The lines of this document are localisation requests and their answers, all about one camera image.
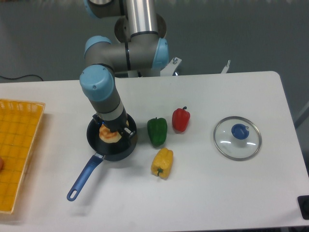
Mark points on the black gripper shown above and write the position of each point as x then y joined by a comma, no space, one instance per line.
124,123

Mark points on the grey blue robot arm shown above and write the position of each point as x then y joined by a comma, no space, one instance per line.
144,50

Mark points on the green bell pepper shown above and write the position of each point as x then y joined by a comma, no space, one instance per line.
157,130

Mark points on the yellow bell pepper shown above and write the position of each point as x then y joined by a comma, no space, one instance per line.
162,163

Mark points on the red bell pepper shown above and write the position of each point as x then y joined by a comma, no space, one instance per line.
180,119

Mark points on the yellow woven basket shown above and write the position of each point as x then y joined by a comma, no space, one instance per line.
19,122

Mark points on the glass lid blue knob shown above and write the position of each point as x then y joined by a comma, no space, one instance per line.
237,138

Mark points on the black object table corner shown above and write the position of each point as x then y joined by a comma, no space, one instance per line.
303,202

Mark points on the dark pot blue handle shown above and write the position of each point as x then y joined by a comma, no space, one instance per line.
104,151

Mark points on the right table clamp bracket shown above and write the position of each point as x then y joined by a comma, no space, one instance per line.
226,67

